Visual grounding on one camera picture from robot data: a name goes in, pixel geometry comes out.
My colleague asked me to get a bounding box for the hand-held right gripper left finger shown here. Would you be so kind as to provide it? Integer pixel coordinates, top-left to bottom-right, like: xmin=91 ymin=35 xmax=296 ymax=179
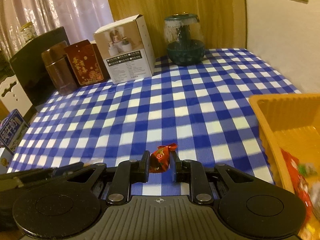
xmin=66 ymin=151 xmax=151 ymax=205

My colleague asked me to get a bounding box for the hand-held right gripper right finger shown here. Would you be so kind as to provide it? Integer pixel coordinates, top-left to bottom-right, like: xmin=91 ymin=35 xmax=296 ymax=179
xmin=169 ymin=151 xmax=253 ymax=205

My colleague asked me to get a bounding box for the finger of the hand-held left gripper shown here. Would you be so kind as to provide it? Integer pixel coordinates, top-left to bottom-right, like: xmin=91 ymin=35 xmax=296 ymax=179
xmin=15 ymin=162 xmax=85 ymax=183

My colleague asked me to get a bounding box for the red twist-wrapped candy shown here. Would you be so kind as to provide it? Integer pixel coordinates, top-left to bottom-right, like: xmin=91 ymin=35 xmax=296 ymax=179
xmin=149 ymin=143 xmax=178 ymax=174

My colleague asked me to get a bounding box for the orange plastic tray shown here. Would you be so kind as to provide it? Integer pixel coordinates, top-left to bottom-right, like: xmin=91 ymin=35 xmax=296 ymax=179
xmin=249 ymin=93 xmax=320 ymax=240

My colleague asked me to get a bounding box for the red packet with white symbol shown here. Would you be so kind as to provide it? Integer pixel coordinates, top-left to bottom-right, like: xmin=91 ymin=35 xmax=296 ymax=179
xmin=280 ymin=149 xmax=314 ymax=224

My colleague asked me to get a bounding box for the green-wrapped tan candy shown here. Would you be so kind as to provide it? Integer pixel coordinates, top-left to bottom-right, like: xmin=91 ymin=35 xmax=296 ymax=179
xmin=298 ymin=163 xmax=316 ymax=178

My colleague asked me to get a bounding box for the white and blue box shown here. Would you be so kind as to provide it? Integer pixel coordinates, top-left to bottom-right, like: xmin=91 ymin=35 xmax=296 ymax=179
xmin=0 ymin=147 xmax=14 ymax=174

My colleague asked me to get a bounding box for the blue milk carton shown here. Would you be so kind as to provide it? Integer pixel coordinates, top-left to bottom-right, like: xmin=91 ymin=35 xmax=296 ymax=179
xmin=0 ymin=109 xmax=30 ymax=153

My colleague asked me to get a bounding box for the blue white checkered tablecloth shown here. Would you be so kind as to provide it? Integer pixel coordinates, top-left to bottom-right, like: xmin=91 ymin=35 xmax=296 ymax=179
xmin=5 ymin=47 xmax=302 ymax=197

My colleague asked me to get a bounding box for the white chair back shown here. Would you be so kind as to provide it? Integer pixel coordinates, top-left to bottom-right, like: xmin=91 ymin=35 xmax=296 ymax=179
xmin=0 ymin=76 xmax=34 ymax=114

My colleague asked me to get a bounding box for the brown tin canister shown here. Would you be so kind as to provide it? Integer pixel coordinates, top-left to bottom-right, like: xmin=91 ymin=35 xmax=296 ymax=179
xmin=41 ymin=42 xmax=78 ymax=96

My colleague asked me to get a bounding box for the black glossy box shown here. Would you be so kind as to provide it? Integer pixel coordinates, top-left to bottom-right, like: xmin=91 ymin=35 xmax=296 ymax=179
xmin=9 ymin=26 xmax=70 ymax=113

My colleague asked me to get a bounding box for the white cardboard box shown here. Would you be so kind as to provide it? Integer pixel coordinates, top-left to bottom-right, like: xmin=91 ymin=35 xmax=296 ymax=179
xmin=93 ymin=14 xmax=156 ymax=85

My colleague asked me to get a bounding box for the red gold-printed tin box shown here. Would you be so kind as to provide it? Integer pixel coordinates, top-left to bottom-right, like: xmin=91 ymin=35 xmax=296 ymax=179
xmin=64 ymin=39 xmax=110 ymax=88

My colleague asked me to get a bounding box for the dark shelf rack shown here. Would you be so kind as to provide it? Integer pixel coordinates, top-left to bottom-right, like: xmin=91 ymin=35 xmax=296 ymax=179
xmin=0 ymin=52 xmax=13 ymax=80

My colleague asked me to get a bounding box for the green glass jar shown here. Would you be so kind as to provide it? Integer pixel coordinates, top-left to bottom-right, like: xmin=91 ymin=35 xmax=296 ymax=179
xmin=164 ymin=12 xmax=206 ymax=67

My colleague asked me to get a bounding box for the small labelled glass jar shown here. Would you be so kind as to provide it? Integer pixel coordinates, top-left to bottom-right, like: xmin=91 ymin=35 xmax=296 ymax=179
xmin=19 ymin=22 xmax=35 ymax=43

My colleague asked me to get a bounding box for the pale sheer curtain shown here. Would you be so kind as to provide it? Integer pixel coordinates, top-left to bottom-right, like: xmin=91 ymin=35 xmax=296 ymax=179
xmin=0 ymin=0 xmax=114 ymax=60

